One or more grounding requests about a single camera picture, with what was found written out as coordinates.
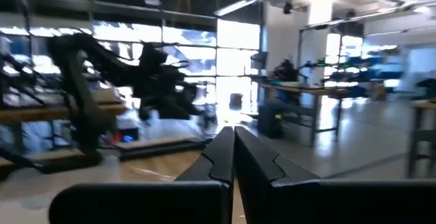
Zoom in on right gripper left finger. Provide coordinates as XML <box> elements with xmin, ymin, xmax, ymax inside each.
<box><xmin>48</xmin><ymin>125</ymin><xmax>236</xmax><ymax>224</ymax></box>

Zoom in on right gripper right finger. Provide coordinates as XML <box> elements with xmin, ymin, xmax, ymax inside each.
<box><xmin>234</xmin><ymin>125</ymin><xmax>436</xmax><ymax>224</ymax></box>

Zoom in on brown box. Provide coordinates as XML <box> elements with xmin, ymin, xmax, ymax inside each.
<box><xmin>230</xmin><ymin>93</ymin><xmax>243</xmax><ymax>110</ymax></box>

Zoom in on black background monitor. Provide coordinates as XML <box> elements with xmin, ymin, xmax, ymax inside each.
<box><xmin>250</xmin><ymin>50</ymin><xmax>269</xmax><ymax>71</ymax></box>

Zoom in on wooden workbench grey legs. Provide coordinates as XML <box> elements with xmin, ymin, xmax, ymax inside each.
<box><xmin>257</xmin><ymin>80</ymin><xmax>362</xmax><ymax>148</ymax></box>

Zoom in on white square pillar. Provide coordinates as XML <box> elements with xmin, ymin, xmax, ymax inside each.
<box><xmin>264</xmin><ymin>0</ymin><xmax>333</xmax><ymax>85</ymax></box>

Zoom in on black aluminium table frame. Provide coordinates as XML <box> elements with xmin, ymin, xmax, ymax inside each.
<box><xmin>0</xmin><ymin>137</ymin><xmax>214</xmax><ymax>180</ymax></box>

